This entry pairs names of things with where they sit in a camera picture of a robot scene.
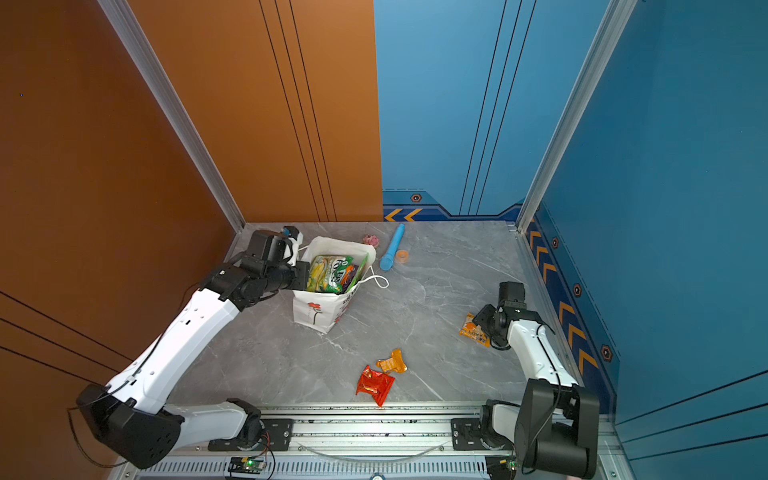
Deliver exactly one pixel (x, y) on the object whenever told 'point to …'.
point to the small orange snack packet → (394, 363)
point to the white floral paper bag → (319, 310)
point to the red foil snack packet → (374, 383)
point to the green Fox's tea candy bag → (330, 273)
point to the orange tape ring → (402, 256)
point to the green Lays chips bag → (353, 271)
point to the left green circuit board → (246, 465)
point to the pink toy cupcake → (369, 239)
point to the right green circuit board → (501, 467)
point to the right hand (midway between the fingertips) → (480, 322)
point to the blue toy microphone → (386, 261)
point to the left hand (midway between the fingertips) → (309, 267)
